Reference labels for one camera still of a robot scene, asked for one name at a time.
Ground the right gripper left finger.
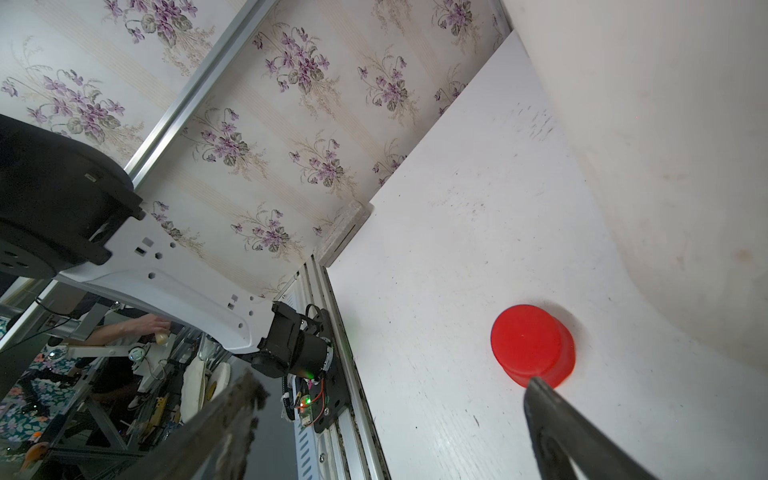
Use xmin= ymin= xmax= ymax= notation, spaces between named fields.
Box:
xmin=118 ymin=372 xmax=267 ymax=480

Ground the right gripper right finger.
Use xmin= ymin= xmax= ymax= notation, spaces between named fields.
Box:
xmin=523 ymin=377 xmax=654 ymax=479

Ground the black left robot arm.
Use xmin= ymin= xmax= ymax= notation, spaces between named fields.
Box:
xmin=1 ymin=116 xmax=334 ymax=379

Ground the person at background desk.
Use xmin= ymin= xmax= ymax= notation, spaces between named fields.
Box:
xmin=83 ymin=313 xmax=174 ymax=397

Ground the white trash bin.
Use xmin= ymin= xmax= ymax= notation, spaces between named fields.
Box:
xmin=505 ymin=1 xmax=767 ymax=370

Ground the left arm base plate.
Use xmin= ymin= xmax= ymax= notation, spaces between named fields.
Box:
xmin=281 ymin=303 xmax=351 ymax=434

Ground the aluminium rail frame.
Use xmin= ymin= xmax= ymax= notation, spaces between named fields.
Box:
xmin=279 ymin=258 xmax=391 ymax=479

